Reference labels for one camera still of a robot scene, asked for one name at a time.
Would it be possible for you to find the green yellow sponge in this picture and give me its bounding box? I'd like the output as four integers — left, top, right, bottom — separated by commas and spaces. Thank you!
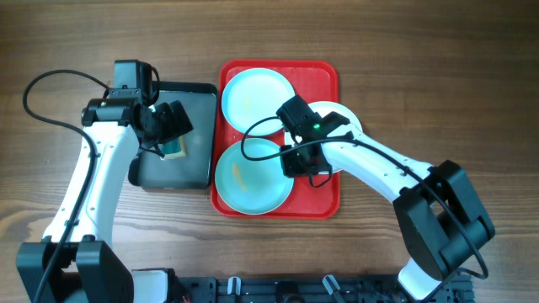
160, 136, 186, 160

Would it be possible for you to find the light blue plate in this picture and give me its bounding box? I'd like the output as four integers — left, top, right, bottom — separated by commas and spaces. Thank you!
221, 68, 296, 134
214, 138, 294, 215

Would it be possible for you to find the white round plate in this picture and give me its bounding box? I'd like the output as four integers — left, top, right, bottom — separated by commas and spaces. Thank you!
284, 101, 363, 173

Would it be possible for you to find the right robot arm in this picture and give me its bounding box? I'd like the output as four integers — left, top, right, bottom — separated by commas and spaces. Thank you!
276, 96, 495, 300

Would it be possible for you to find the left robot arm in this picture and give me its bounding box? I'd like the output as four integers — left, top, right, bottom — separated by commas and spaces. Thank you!
16, 98, 193, 302

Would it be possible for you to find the black water tray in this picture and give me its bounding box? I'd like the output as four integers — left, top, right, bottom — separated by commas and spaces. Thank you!
128, 82, 217, 189

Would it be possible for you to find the red plastic tray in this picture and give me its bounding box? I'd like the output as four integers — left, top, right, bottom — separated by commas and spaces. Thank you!
212, 59, 340, 220

